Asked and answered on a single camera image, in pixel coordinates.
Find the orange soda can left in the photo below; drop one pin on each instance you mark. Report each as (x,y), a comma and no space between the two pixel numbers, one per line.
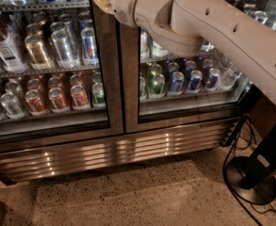
(36,103)

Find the orange soda can right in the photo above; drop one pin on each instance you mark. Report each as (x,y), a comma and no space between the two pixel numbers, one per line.
(79,97)

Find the blue silver energy can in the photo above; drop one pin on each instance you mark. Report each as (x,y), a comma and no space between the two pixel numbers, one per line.
(89,48)

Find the orange soda can middle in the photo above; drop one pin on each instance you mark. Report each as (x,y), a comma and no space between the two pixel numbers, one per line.
(58,100)

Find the orange soda can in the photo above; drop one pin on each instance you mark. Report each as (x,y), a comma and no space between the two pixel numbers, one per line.
(58,100)
(36,103)
(79,97)

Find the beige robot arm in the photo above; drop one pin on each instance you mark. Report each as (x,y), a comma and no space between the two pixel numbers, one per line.
(181,26)

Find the silver tall can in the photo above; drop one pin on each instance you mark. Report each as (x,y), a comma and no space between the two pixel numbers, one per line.
(66,57)

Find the gold drink can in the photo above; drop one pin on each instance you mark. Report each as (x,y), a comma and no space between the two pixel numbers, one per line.
(39,55)

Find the green soda can left door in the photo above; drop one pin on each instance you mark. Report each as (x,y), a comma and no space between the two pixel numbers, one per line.
(98,95)

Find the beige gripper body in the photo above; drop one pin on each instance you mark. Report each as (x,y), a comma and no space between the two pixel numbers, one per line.
(123,10)

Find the white green soda can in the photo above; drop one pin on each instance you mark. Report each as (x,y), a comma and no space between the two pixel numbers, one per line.
(158,51)

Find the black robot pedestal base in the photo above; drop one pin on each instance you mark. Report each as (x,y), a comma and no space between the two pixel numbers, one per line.
(252,178)

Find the brown tea bottle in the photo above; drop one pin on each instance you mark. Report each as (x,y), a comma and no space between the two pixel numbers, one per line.
(10,53)

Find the silver can lower left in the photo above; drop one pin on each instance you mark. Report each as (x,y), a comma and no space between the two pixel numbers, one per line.
(12,104)

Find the glass fridge door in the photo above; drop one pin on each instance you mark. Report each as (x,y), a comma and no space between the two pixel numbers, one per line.
(143,113)
(43,17)

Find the green can lower right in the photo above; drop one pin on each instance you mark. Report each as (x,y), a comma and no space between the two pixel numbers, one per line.
(157,86)

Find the stainless fridge bottom grille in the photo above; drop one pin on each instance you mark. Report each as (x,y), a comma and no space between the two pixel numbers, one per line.
(50,161)

